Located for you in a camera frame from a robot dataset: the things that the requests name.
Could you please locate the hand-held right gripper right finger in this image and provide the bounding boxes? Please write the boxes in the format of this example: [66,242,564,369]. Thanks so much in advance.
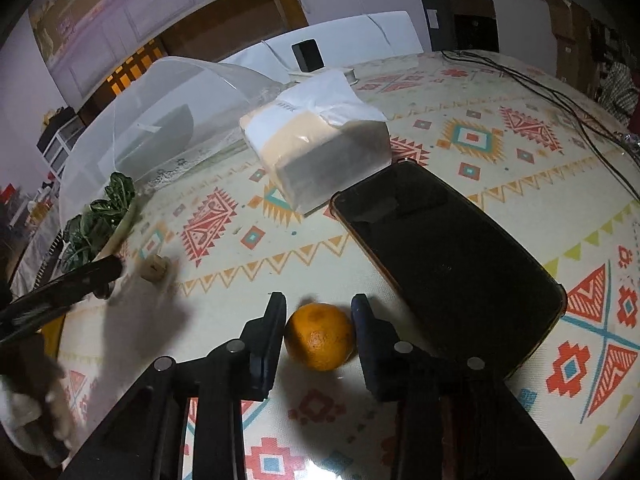
[350,292,576,480]

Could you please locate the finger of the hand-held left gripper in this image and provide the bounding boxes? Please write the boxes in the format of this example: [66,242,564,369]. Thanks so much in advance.
[0,256,124,346]

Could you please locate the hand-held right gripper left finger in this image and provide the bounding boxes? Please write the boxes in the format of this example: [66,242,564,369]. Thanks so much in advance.
[60,291,288,480]

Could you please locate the orange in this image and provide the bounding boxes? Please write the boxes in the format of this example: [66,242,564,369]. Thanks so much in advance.
[284,302,359,372]

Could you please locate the person's left hand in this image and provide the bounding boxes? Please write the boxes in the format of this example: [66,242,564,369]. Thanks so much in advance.
[0,370,76,467]

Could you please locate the leafy greens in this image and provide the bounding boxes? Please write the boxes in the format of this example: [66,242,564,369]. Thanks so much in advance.
[60,172,138,272]

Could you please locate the white plate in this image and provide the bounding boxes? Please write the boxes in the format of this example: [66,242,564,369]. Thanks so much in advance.
[94,199,144,262]

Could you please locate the small beige block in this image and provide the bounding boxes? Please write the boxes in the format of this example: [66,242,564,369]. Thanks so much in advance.
[141,255,169,283]

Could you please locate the black tray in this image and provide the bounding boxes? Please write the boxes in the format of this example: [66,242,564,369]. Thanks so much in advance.
[328,159,569,382]

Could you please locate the white drawer cabinet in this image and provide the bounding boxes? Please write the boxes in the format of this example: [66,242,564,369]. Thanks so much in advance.
[36,107,87,172]

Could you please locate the tissue pack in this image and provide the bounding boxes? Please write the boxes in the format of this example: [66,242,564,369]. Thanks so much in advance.
[239,70,392,214]

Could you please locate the translucent mesh food cover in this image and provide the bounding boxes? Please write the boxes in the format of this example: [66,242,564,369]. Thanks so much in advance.
[57,55,297,233]

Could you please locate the white round container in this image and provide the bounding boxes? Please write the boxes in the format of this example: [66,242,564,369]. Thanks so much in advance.
[289,65,362,87]

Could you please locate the small black box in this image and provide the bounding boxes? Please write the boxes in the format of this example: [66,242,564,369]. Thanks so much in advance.
[292,38,326,74]

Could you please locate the white chair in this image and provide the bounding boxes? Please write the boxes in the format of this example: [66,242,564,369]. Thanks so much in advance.
[369,10,426,57]
[220,21,389,82]

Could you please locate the brown wooden panel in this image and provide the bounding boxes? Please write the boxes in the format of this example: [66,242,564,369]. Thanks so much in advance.
[79,0,312,122]

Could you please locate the black speaker box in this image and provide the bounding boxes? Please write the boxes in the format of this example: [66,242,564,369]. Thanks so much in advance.
[420,0,501,54]

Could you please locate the plaid cloth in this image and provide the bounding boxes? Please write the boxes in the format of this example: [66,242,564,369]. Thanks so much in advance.
[599,61,640,123]

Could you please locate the cardboard box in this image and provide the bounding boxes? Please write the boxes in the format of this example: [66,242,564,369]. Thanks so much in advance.
[544,0,594,94]

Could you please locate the dark storage shelf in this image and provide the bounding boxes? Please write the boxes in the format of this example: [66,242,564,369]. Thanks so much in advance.
[590,14,633,67]

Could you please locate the purple wall poster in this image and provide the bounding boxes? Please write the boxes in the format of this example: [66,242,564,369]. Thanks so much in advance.
[30,0,287,107]

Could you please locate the black cable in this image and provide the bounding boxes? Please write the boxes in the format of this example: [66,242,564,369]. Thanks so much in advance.
[442,50,633,143]
[512,76,638,201]

